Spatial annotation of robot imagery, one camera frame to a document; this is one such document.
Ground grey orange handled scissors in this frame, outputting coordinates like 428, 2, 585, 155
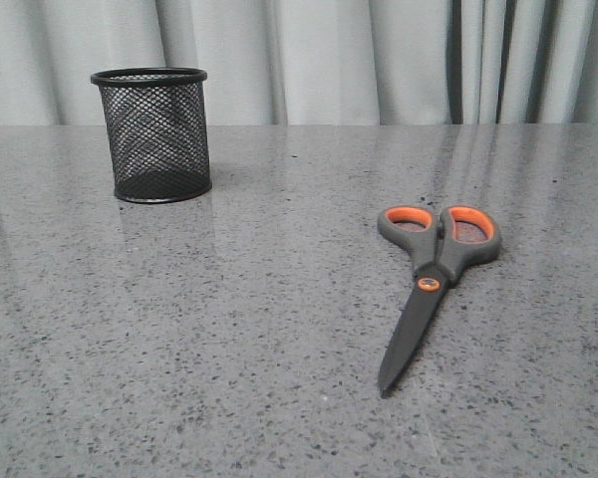
377, 205, 501, 397

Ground black mesh pen holder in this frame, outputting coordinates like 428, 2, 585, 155
91, 68, 212, 204

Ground grey curtain backdrop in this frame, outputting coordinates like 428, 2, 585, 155
0, 1, 598, 125

